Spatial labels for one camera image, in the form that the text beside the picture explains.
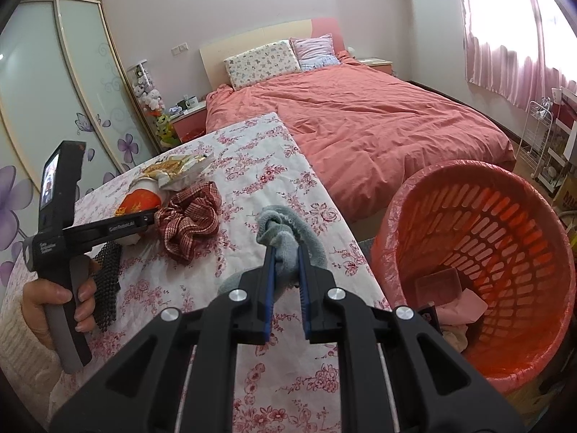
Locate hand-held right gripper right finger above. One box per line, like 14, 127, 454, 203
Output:
295, 244, 526, 433

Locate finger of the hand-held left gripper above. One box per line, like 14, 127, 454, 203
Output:
136, 210, 158, 235

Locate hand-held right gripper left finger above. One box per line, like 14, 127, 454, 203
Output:
47, 244, 277, 433

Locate orange white snack cup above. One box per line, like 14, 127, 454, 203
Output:
115, 178, 163, 246

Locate grey blue sock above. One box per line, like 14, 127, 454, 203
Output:
219, 205, 327, 303

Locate black item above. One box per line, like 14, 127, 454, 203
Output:
417, 306, 440, 330

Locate pink tissue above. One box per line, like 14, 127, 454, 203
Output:
435, 289, 490, 325

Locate orange plastic laundry basket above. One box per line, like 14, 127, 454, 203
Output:
370, 160, 577, 382

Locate person's left forearm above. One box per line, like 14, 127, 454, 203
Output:
0, 289, 68, 420

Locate person's left hand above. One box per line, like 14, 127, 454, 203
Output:
22, 257, 101, 348

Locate red plaid scrunchie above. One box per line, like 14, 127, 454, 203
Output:
154, 181, 221, 264

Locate gold snack wrapper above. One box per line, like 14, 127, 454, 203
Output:
142, 152, 215, 192

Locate black beaded mat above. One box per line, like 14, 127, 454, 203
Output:
92, 241, 122, 332

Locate frosted glass wardrobe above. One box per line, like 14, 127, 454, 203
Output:
0, 0, 163, 280

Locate pink and white nightstand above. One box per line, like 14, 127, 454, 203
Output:
170, 101, 208, 145
356, 57, 393, 75

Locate hanging plush toys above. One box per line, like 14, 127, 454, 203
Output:
126, 60, 176, 149

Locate pink floral tablecloth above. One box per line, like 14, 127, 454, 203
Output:
0, 113, 393, 433

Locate salmon bed duvet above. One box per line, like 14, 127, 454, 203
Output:
205, 52, 517, 235

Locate white floral pillow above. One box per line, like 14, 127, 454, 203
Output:
224, 40, 302, 91

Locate cream and pink headboard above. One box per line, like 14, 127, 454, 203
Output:
199, 18, 348, 93

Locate pink striped pillow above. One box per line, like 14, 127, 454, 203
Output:
291, 34, 341, 72

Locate brown paper bag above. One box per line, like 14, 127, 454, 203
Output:
552, 180, 577, 213

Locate pink curtain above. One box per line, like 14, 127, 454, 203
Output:
453, 0, 577, 111

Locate white trolley cart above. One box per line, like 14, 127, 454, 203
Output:
534, 86, 577, 199

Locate white wire rack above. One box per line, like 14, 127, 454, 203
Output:
516, 99, 554, 176

